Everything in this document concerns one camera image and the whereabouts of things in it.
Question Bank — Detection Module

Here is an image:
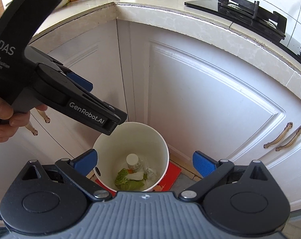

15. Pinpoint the white cabinet door left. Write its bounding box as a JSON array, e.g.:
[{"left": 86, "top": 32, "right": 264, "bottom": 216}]
[{"left": 0, "top": 21, "right": 126, "bottom": 201}]

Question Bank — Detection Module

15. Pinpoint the green vegetable leaf scrap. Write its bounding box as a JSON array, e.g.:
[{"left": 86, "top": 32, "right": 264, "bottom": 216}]
[{"left": 114, "top": 168, "right": 148, "bottom": 191}]

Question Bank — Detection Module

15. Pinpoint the clear plastic bag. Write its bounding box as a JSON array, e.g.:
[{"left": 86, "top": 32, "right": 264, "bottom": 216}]
[{"left": 141, "top": 160, "right": 157, "bottom": 181}]

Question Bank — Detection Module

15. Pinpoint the white cabinet door right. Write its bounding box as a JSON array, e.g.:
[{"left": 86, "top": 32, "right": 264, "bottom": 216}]
[{"left": 260, "top": 127, "right": 301, "bottom": 211}]

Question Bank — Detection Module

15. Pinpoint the bronze cabinet handle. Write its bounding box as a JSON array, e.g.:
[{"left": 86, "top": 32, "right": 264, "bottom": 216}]
[
  {"left": 263, "top": 121, "right": 294, "bottom": 150},
  {"left": 275, "top": 126, "right": 301, "bottom": 152}
]

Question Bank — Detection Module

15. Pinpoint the white cabinet door centre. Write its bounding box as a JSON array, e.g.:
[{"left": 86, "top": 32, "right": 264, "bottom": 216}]
[{"left": 117, "top": 20, "right": 301, "bottom": 164}]

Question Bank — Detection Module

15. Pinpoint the white round trash bin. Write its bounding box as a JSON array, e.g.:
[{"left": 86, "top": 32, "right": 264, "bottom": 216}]
[{"left": 92, "top": 121, "right": 170, "bottom": 193}]

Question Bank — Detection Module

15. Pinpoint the person's left hand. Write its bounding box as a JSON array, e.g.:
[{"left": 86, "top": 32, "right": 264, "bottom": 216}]
[{"left": 0, "top": 89, "right": 48, "bottom": 144}]

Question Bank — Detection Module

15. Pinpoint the white cabinet door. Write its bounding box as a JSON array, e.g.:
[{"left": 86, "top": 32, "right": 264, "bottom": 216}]
[
  {"left": 117, "top": 20, "right": 301, "bottom": 164},
  {"left": 260, "top": 127, "right": 301, "bottom": 211},
  {"left": 0, "top": 21, "right": 126, "bottom": 201}
]

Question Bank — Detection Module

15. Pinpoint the black gas stove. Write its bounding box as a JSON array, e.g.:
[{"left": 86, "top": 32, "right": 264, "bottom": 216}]
[{"left": 185, "top": 0, "right": 301, "bottom": 64}]

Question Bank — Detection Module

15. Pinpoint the red floor mat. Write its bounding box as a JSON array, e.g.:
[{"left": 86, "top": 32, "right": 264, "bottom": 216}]
[{"left": 94, "top": 161, "right": 181, "bottom": 195}]

